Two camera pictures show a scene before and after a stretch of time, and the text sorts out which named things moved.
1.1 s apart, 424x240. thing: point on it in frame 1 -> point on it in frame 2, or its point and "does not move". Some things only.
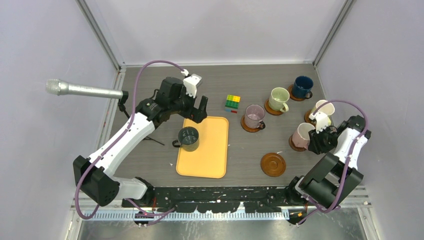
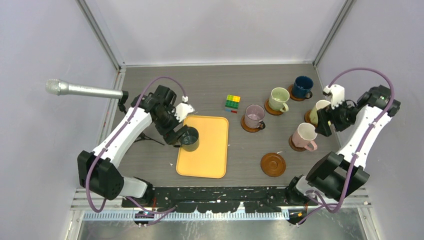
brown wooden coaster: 246,127 does not move
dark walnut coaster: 294,147 does not move
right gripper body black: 325,141 -> 342,116
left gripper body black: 185,107 -> 166,126
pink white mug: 300,138 does not move
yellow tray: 210,160 does not move
